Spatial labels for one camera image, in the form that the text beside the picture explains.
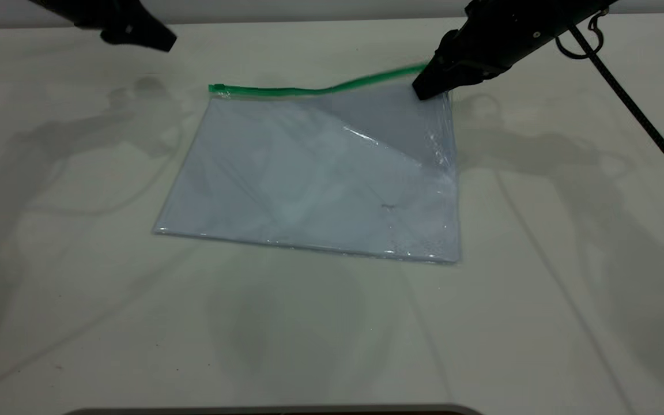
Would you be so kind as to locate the clear zip bag green zipper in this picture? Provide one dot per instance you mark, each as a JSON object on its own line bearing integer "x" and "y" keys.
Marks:
{"x": 309, "y": 173}

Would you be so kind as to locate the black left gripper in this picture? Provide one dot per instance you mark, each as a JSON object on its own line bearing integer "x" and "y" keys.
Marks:
{"x": 84, "y": 10}

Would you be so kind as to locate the green zipper slider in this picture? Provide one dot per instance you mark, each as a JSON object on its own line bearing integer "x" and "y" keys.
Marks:
{"x": 219, "y": 88}

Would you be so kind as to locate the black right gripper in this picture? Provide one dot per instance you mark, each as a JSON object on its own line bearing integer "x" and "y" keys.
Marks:
{"x": 516, "y": 29}

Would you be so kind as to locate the white paper stack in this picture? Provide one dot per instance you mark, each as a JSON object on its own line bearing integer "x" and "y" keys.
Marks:
{"x": 286, "y": 184}

